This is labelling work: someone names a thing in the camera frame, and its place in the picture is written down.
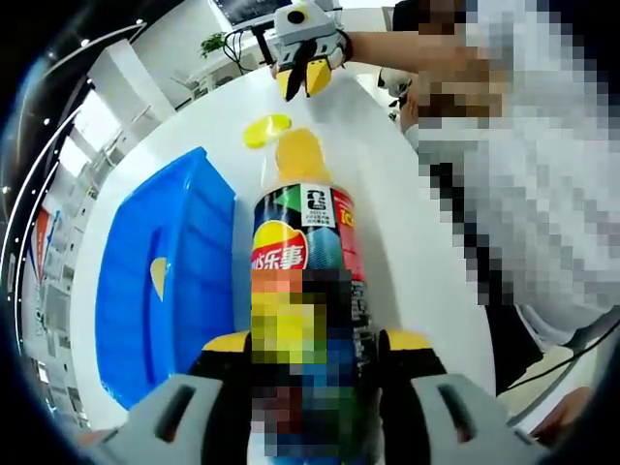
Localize single yellow chip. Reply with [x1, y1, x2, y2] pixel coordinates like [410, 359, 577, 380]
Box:
[149, 256, 170, 302]

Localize worn white black device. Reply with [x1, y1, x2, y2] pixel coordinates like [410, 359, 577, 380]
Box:
[377, 67, 420, 122]

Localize large green potted plant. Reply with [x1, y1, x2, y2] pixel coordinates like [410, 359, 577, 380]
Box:
[200, 31, 229, 59]

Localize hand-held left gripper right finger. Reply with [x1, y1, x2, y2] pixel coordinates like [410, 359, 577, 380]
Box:
[377, 327, 548, 465]

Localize blue plastic box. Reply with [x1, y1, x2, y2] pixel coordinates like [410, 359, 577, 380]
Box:
[95, 146, 237, 411]

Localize dark printed chip container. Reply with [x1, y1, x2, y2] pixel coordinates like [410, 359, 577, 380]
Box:
[250, 181, 385, 465]

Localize black cable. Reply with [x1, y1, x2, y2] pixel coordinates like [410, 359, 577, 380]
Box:
[503, 319, 620, 391]

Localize white table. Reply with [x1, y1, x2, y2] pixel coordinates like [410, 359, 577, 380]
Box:
[70, 67, 498, 437]

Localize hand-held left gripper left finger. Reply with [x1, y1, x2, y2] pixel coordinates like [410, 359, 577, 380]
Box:
[77, 330, 253, 465]

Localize stack of potato chips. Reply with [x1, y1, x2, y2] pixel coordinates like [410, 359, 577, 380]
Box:
[273, 128, 334, 189]

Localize orange blue wall banner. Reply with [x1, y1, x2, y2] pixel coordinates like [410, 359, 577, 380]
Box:
[34, 207, 64, 282]

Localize dark computer monitor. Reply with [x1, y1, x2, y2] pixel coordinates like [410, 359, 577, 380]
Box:
[217, 0, 282, 28]

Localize person's black trousers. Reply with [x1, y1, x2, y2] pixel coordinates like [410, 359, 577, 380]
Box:
[464, 290, 544, 394]

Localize yellow plastic container lid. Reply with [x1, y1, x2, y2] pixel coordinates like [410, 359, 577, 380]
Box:
[243, 113, 293, 149]

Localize person's bare leg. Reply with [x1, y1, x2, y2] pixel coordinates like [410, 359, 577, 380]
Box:
[532, 386, 598, 440]

